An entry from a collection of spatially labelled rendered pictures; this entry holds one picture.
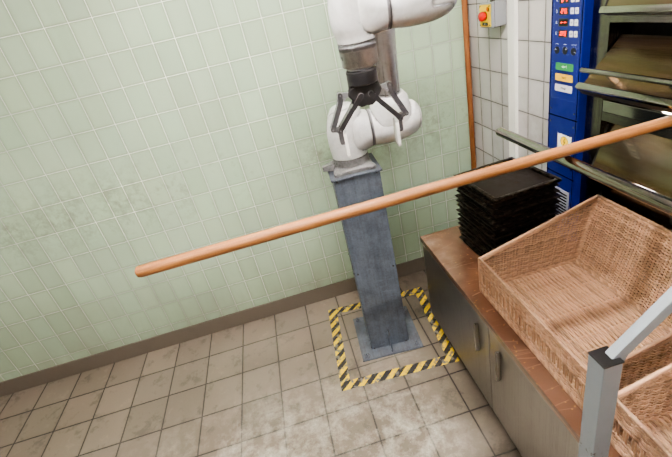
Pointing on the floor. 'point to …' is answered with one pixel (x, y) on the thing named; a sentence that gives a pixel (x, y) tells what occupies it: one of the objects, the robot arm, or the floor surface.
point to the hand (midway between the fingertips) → (373, 146)
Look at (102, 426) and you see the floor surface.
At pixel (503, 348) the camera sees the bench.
